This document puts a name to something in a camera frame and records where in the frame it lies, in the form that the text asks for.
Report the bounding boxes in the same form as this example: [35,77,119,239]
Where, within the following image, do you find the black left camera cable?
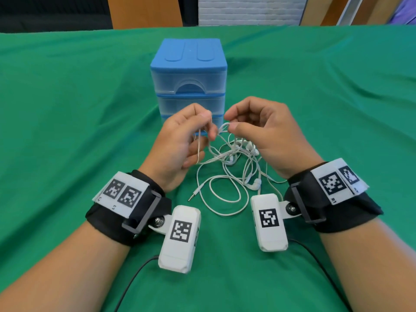
[114,255,160,312]

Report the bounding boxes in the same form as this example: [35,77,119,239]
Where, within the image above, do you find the green tablecloth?
[0,25,416,312]

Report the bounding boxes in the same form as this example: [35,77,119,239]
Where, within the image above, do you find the blue plastic mini drawer unit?
[150,38,228,137]

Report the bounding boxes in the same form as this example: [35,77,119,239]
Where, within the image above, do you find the black wrist strap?
[283,162,384,234]
[85,169,172,247]

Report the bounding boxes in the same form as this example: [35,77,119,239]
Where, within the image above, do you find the black left wrist strap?
[85,169,172,247]

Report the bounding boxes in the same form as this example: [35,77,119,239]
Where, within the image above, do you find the person's left forearm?
[0,221,130,312]

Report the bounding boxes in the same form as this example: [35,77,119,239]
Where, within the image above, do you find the white earphone cables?
[188,121,262,217]

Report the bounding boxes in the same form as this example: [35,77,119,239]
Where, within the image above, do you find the person's right hand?
[224,96,325,180]

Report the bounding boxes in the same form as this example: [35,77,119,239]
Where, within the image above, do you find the white metal frame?
[336,0,364,26]

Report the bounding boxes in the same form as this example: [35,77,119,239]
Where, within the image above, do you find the black camera cable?
[114,255,160,312]
[288,238,351,312]

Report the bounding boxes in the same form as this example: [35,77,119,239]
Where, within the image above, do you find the cream beige earphones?
[258,165,288,195]

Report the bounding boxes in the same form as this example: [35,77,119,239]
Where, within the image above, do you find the black right wrist strap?
[283,162,384,234]

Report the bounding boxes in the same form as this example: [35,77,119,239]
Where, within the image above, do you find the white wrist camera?
[250,194,301,253]
[149,205,202,274]

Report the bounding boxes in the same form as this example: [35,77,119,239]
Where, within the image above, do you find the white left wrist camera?
[149,205,202,274]

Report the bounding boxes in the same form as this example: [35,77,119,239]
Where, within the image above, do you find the purple cloth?
[388,0,416,26]

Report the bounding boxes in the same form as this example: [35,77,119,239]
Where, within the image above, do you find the person's right forearm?
[320,219,416,312]

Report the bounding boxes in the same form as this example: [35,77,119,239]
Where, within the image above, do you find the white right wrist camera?
[250,194,301,253]

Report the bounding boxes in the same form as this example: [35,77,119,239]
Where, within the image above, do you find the black right camera cable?
[288,238,351,312]

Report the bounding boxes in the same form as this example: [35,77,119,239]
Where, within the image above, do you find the tan wooden board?
[299,0,337,26]
[351,0,405,26]

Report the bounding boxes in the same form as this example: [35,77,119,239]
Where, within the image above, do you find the wide orange wooden panel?
[107,0,183,29]

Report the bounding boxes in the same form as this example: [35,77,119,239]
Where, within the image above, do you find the person's left hand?
[138,103,218,193]

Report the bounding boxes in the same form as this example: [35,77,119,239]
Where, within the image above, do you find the white right marker tag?
[310,158,370,205]

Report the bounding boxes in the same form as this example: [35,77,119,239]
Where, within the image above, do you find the white left marker tag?
[92,172,150,219]

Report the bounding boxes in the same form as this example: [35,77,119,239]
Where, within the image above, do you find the white marker tag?
[310,158,370,205]
[92,172,150,219]

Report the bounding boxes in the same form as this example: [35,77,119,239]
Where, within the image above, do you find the black sofa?
[0,0,114,33]

